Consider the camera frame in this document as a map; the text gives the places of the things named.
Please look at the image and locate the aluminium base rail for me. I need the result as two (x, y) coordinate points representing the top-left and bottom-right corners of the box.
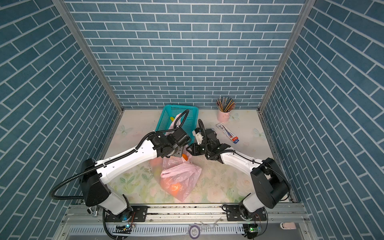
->
(55, 203), (316, 240)

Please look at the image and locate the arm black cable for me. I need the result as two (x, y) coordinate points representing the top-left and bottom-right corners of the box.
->
(49, 109), (190, 200)
(197, 118), (208, 142)

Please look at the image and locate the teal plastic basket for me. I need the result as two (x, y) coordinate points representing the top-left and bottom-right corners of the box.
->
(156, 105), (199, 145)

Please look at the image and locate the left corner aluminium post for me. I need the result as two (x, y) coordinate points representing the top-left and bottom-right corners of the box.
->
(51, 0), (124, 113)

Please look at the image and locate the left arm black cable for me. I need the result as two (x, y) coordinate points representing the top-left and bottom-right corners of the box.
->
(49, 109), (190, 200)

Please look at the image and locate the orange fruit in bag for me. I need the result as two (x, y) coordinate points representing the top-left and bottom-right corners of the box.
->
(170, 183), (184, 195)

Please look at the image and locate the pink metal pencil bucket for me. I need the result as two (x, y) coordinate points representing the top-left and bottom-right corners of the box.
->
(217, 110), (230, 123)

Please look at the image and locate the corner aluminium post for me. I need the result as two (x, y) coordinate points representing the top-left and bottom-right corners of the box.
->
(257, 0), (317, 112)
(51, 0), (124, 113)

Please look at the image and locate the pink plastic bag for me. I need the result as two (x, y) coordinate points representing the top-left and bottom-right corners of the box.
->
(149, 112), (203, 202)

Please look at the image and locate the right corner aluminium post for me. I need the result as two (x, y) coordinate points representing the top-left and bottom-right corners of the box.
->
(257, 0), (317, 112)

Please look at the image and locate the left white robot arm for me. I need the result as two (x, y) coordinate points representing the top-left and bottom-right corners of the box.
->
(79, 128), (191, 216)

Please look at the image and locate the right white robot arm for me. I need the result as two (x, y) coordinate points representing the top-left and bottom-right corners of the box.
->
(187, 128), (291, 220)

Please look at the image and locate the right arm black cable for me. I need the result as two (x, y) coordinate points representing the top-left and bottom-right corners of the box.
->
(197, 118), (208, 142)

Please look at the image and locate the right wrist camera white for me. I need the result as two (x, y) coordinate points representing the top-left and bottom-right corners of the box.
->
(193, 128), (203, 145)

